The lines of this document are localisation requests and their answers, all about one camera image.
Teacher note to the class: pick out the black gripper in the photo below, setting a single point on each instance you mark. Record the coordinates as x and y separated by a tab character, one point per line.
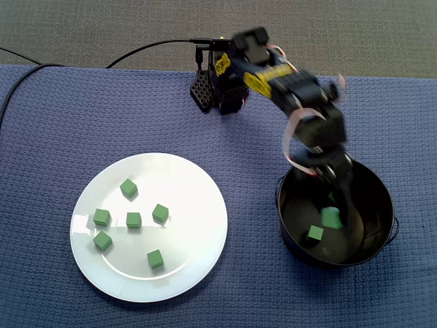
336	174

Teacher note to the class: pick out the green foam cube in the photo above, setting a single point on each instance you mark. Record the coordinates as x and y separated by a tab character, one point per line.
160	212
315	234
331	197
330	218
102	241
133	220
155	258
101	217
128	187

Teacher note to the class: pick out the black round metal container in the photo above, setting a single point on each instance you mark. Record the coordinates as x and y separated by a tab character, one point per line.
375	205

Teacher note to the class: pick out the white round plate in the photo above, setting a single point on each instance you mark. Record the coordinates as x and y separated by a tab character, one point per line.
191	191

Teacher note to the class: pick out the blue waffle weave cloth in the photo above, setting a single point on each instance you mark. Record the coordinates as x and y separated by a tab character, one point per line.
51	171

